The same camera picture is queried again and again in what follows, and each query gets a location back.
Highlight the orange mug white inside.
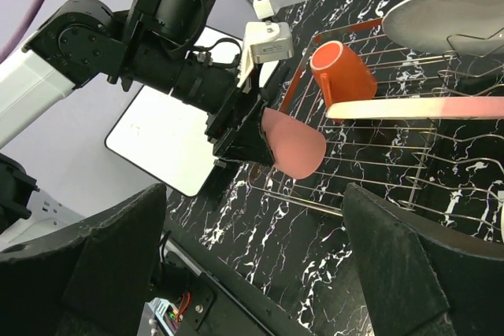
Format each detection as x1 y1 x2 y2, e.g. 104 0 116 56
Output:
309 40 377 109

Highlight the pink plastic cup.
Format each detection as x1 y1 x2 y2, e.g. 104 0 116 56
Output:
261 108 327 180

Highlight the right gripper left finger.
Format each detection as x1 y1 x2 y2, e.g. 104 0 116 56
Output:
1 184 166 335

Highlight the orange and white bowl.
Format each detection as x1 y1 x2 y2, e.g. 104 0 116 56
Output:
498 190 504 242

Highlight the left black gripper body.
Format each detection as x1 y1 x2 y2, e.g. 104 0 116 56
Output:
206 64 280 166

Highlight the white scalloped plate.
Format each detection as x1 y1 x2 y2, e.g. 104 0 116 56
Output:
382 0 503 56

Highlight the pink cream floral plate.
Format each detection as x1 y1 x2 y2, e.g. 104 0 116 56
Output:
326 96 503 120

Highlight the metal wire dish rack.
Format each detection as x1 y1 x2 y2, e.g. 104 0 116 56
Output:
249 20 503 242

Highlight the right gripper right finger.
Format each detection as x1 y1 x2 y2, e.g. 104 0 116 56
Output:
343 183 503 335

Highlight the white board with black rim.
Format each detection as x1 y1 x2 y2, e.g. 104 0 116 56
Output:
104 24 284 198

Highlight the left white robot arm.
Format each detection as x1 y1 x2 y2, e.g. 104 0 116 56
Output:
1 0 292 197

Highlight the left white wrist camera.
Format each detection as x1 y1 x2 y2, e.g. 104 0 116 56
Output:
236 21 294 89

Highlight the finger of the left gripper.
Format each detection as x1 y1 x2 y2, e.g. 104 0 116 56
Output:
214 102 275 166

